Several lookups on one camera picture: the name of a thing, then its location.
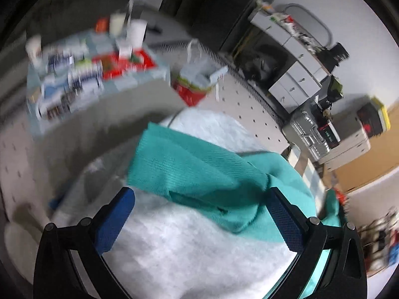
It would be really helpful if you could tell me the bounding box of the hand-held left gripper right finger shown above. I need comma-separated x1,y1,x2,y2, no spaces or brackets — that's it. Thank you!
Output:
259,187,368,299

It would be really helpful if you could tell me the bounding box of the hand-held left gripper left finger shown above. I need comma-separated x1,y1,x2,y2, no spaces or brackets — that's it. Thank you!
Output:
33,187,136,299

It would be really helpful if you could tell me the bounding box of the teal hoodie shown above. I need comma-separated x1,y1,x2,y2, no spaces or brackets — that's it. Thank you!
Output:
126,121,342,298

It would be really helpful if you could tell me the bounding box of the beige blue checked blanket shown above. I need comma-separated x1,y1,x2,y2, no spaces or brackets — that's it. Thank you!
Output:
287,146,325,194

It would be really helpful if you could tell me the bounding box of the white fluffy blanket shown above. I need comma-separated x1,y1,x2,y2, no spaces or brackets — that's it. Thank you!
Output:
51,107,301,299

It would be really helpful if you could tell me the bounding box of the silver suitcase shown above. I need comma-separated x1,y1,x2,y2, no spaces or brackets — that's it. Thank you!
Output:
282,103,331,162

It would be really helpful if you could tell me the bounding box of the shoe rack with shoes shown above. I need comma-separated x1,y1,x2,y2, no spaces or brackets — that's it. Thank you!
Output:
358,207,399,275

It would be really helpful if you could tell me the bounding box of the black red box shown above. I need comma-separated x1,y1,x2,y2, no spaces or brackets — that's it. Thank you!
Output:
318,121,340,148

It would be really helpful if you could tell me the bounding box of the wooden door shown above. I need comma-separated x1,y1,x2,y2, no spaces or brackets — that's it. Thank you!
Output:
324,103,399,194

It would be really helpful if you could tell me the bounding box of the white plastic drawer unit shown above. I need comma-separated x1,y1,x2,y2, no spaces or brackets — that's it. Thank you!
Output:
318,98,371,172

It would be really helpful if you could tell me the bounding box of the white dotted rug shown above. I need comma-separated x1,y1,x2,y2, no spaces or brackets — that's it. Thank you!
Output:
0,37,292,256

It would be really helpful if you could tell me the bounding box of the black shoe box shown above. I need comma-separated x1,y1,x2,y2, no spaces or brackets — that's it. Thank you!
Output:
357,103,384,136

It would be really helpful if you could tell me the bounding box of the white drawer cabinet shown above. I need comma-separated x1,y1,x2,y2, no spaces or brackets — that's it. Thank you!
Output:
249,4,331,113

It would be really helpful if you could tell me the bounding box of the green black bag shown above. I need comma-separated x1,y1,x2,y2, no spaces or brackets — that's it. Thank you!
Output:
326,75,343,100

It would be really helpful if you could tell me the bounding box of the table with light checked cloth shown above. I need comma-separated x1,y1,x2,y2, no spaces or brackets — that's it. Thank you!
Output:
26,33,170,138

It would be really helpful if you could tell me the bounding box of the yellow box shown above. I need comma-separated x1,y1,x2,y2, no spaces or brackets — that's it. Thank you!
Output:
371,96,392,131

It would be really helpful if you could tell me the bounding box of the pile of blue white packets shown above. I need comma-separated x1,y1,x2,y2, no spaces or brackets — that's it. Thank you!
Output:
37,47,105,119

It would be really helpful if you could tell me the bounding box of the red green paper bag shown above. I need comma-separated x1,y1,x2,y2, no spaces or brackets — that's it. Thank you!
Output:
171,39,228,106

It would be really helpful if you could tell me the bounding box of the red flat box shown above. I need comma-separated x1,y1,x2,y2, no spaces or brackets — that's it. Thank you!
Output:
94,48,156,80

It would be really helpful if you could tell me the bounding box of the small white box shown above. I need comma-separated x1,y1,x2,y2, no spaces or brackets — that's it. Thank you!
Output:
117,37,133,58

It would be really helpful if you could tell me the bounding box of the small black bag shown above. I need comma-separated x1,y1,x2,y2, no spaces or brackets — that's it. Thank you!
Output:
327,42,350,66

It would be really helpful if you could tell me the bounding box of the white paper cup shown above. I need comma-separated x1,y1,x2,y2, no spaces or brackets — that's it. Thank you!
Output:
109,12,127,36
25,36,42,63
126,19,147,49

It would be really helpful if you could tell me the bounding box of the colourful cloth clutter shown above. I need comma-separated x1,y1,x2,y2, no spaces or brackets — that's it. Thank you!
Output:
271,11,318,50

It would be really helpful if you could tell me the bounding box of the grey rounded panel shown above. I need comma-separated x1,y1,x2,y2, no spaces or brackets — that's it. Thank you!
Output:
281,3,332,49

